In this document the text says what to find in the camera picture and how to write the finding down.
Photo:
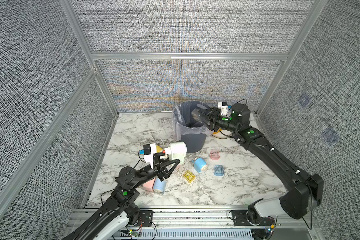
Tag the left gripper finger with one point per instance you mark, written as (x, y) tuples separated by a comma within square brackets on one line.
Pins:
[(159, 158), (166, 167)]

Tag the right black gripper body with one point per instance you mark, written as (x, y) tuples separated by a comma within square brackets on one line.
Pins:
[(221, 122)]

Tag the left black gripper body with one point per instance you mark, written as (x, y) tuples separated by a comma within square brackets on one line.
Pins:
[(152, 174)]

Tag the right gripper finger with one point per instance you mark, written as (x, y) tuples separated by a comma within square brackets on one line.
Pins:
[(202, 112), (205, 122)]

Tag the yellow pencil sharpener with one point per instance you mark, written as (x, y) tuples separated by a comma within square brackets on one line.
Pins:
[(159, 149)]

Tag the light blue pencil sharpener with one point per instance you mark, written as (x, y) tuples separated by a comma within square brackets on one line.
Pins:
[(159, 186)]

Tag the dark grey trash bin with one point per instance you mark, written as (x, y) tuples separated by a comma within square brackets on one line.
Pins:
[(194, 144)]

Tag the green pencil sharpener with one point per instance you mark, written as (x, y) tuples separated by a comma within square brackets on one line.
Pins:
[(176, 151)]

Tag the clear yellow shavings tray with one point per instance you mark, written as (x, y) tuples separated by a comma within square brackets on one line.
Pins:
[(189, 176)]

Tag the clear pink shavings tray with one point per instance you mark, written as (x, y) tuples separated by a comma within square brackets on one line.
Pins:
[(214, 155)]

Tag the bright blue pencil sharpener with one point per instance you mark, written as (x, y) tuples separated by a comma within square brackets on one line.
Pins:
[(199, 165)]

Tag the clear blue shavings tray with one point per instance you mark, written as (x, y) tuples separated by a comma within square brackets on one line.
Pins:
[(219, 170)]

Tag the clear grey shavings tray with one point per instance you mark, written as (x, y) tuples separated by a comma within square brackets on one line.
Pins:
[(195, 117)]

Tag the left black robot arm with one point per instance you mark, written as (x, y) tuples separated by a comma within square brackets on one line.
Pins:
[(120, 210)]

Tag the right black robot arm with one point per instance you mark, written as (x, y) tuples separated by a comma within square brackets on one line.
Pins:
[(304, 191)]

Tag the left pink pencil sharpener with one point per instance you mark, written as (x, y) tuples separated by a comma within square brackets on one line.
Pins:
[(149, 186)]

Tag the yellow white patterned bowl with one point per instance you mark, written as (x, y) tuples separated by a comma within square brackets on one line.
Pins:
[(218, 135)]

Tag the clear plastic bin liner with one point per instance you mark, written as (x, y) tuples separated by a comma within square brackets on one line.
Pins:
[(184, 124)]

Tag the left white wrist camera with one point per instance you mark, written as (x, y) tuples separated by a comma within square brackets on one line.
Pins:
[(147, 153)]

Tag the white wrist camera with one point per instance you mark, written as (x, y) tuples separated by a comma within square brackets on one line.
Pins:
[(147, 153), (224, 108)]

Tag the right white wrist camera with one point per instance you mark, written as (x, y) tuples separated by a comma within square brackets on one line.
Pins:
[(224, 108)]

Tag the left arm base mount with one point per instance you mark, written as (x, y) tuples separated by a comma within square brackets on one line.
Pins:
[(143, 219)]

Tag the aluminium front rail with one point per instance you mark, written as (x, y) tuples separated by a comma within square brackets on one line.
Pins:
[(215, 217)]

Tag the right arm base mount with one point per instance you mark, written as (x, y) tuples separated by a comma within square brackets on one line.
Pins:
[(246, 217)]

